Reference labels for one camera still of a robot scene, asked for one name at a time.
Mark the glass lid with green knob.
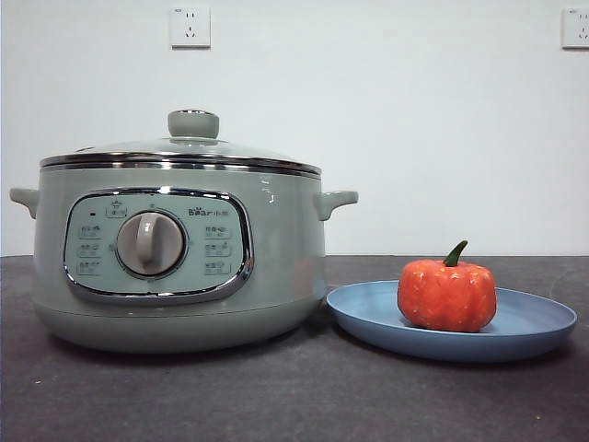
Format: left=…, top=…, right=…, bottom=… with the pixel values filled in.
left=39, top=109, right=322, bottom=176

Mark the orange pumpkin with green stem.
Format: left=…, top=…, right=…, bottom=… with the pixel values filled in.
left=397, top=239, right=498, bottom=333

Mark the pale green electric steamer pot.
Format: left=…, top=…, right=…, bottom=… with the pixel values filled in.
left=8, top=163, right=359, bottom=355

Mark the blue round plate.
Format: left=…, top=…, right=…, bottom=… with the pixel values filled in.
left=325, top=279, right=578, bottom=364

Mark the white wall socket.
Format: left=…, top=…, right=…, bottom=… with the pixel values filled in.
left=560, top=7, right=589, bottom=51
left=170, top=6, right=212, bottom=51

